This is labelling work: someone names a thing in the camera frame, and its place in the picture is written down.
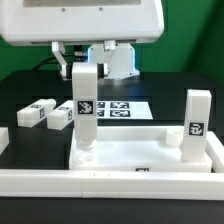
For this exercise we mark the white fence bar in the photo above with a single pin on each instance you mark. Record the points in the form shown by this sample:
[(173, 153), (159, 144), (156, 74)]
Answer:
[(4, 138), (215, 151), (101, 184)]

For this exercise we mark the white right fence bar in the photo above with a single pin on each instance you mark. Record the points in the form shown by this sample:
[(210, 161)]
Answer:
[(215, 151)]

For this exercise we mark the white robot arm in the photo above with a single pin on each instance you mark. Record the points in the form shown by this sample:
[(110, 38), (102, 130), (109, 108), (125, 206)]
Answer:
[(122, 63)]

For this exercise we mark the white desk top tray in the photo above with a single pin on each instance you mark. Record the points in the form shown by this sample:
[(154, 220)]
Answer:
[(136, 148)]

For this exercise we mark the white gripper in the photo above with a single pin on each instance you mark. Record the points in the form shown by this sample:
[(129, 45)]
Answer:
[(38, 22)]

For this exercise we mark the fiducial marker sheet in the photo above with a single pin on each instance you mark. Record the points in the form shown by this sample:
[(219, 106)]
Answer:
[(124, 110)]

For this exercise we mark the white front fence bar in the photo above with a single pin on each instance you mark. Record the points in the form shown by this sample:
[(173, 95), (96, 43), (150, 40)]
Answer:
[(101, 184)]

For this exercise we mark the white left fence bar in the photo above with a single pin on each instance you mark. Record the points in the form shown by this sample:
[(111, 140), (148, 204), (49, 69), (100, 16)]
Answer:
[(4, 138)]

